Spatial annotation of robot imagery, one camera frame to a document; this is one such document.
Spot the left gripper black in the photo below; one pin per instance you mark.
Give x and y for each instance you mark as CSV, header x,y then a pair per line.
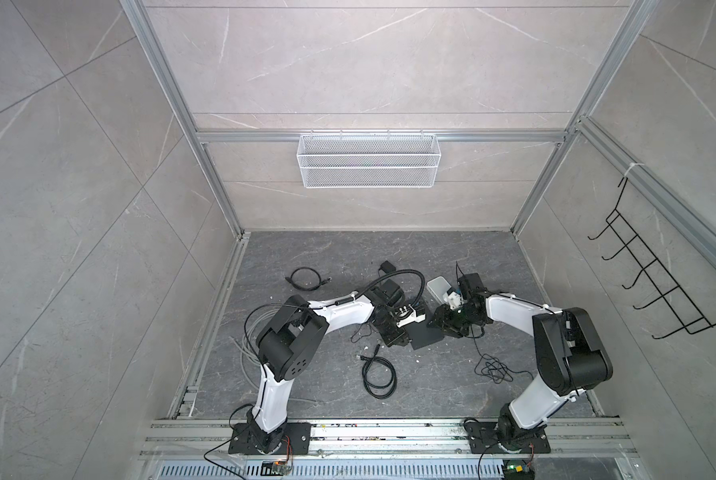
x,y
401,336

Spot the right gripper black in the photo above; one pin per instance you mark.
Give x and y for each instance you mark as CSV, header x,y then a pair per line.
x,y
443,320

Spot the black power adapter with cord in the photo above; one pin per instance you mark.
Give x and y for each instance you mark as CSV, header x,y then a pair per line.
x,y
385,268

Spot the dark grey network switch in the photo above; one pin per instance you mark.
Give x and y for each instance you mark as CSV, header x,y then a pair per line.
x,y
422,335

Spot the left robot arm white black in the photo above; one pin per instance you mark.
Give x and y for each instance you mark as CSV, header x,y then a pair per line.
x,y
287,345

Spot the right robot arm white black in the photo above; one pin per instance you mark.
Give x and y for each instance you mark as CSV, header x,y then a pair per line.
x,y
570,355

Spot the white rectangular box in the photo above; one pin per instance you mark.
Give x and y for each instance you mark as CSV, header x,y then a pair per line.
x,y
439,288

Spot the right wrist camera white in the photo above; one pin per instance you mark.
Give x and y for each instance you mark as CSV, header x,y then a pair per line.
x,y
454,299

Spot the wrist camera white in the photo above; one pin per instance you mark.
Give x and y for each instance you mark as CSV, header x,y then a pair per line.
x,y
454,299
407,314

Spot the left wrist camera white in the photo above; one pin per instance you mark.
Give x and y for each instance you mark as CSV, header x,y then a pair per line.
x,y
407,314

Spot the aluminium frame rail front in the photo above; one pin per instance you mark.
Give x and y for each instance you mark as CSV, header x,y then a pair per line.
x,y
420,438

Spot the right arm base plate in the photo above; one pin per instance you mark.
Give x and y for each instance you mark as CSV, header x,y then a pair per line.
x,y
502,437

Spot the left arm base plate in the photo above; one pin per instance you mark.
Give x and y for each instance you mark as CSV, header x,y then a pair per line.
x,y
250,439

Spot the white wire mesh basket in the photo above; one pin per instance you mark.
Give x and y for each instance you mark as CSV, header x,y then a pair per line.
x,y
389,160

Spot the black wire hook rack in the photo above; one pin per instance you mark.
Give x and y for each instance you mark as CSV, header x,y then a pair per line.
x,y
652,271

